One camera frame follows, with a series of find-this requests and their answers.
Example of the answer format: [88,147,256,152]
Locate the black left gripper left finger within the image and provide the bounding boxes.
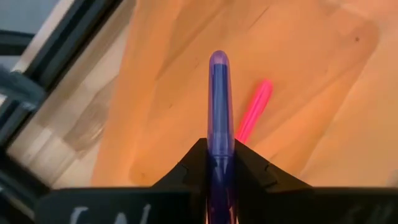
[35,138,208,224]

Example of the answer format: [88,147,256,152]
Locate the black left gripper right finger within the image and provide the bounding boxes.
[233,139,398,224]

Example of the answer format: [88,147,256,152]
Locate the short purple marker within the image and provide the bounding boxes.
[206,50,236,224]

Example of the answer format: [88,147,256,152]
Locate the short pink marker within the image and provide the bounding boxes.
[234,78,275,145]

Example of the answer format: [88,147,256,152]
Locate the orange translucent plastic bin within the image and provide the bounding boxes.
[90,0,398,189]

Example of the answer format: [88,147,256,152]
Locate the black aluminium table frame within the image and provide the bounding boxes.
[0,0,125,218]

